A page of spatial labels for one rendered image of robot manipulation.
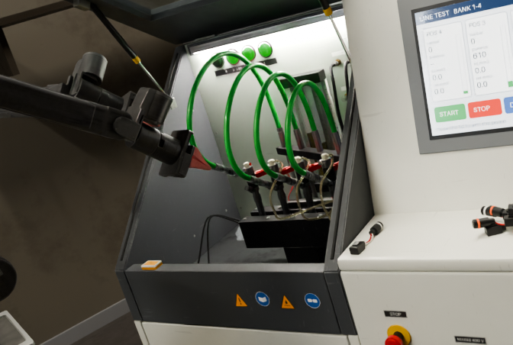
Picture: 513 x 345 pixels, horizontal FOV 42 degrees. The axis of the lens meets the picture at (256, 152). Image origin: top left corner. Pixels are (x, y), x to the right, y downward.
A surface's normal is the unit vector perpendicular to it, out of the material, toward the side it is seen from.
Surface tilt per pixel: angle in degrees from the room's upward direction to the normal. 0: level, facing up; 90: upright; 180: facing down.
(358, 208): 90
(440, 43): 76
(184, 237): 90
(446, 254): 0
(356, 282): 90
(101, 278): 90
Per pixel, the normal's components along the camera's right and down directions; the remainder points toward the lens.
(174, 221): 0.81, -0.10
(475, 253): -0.29, -0.93
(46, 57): 0.55, 0.05
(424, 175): -0.56, 0.14
